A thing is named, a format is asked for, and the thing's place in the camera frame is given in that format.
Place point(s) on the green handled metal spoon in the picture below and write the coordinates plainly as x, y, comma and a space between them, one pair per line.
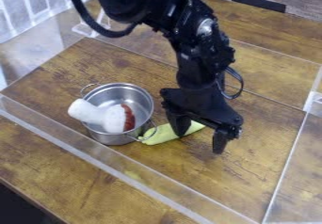
162, 134

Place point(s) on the small steel pot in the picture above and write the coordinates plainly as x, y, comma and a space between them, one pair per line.
120, 93

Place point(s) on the clear acrylic enclosure wall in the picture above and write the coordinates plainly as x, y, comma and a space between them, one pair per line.
264, 181

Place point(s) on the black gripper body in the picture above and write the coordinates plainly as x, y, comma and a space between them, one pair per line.
204, 106

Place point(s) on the white and red toy mushroom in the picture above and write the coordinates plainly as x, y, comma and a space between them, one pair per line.
115, 119

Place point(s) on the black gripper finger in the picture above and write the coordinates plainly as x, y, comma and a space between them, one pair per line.
179, 122
219, 140

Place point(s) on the clear acrylic corner bracket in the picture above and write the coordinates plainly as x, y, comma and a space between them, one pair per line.
83, 29

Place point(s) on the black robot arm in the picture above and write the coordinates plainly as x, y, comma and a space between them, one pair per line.
188, 25

